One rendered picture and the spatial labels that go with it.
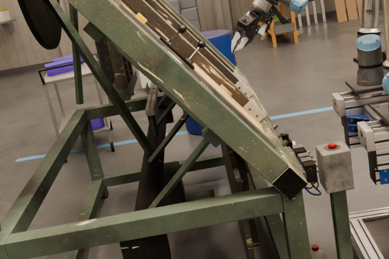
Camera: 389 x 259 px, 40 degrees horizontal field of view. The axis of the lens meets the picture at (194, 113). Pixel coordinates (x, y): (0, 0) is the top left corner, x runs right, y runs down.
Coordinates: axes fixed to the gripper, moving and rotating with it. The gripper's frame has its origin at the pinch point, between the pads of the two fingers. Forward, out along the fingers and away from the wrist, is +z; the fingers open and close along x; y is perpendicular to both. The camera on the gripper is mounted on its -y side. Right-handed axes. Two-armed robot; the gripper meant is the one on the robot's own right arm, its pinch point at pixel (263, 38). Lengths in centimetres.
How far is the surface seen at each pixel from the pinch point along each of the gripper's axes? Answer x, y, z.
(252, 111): 14.8, -5.1, 37.0
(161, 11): -32, 59, 7
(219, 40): -245, 8, 44
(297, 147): 26, -32, 46
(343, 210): 77, -47, 51
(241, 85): -34.6, -1.2, 35.8
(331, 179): 81, -36, 38
